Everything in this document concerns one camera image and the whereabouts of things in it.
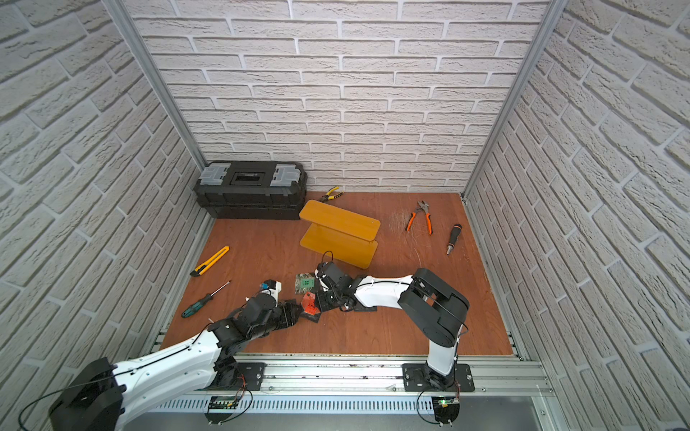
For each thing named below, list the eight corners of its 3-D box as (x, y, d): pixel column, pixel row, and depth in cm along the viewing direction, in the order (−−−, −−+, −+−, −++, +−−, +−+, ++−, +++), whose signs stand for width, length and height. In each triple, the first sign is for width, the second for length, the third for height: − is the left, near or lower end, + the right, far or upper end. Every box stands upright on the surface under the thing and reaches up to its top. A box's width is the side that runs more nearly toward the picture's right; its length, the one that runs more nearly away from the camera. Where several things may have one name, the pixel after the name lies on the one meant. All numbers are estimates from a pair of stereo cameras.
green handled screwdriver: (184, 315, 87) (180, 312, 84) (230, 282, 94) (227, 279, 92) (186, 318, 86) (181, 315, 84) (232, 285, 94) (229, 281, 91)
